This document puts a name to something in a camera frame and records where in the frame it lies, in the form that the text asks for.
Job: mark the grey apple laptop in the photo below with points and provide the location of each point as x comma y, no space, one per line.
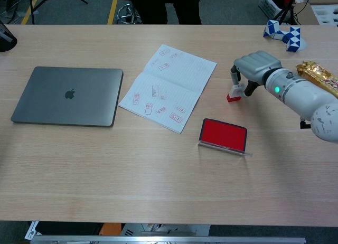
47,101

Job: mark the white notebook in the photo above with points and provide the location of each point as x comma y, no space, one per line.
182,75

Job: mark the red ink pad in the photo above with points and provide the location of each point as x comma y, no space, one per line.
223,134

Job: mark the printed white sheet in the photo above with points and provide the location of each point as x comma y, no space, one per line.
31,230

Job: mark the orange object under table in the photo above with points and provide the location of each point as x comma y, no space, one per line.
111,229

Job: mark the person in black trousers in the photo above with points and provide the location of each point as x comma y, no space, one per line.
185,9

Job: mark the black mesh object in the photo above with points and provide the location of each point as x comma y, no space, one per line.
6,42

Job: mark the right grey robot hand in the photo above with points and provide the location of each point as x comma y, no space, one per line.
257,65

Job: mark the red and white stamp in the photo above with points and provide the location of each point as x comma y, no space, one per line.
233,97

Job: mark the white plastic basket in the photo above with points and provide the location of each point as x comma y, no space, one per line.
268,3

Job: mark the aluminium rail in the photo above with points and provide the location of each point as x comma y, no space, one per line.
169,240

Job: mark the white round table grommet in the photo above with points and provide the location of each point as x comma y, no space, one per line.
303,44

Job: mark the cardboard box with white foam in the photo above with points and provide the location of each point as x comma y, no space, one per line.
306,15

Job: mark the black tripod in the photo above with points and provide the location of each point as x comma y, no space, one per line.
33,6
283,11

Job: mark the chrome stool base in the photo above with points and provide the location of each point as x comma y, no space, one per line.
126,15

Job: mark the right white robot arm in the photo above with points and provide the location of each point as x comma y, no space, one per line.
301,96

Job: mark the gold snack package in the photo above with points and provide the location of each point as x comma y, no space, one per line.
317,73

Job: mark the blue white snake puzzle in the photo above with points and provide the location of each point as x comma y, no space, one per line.
291,39

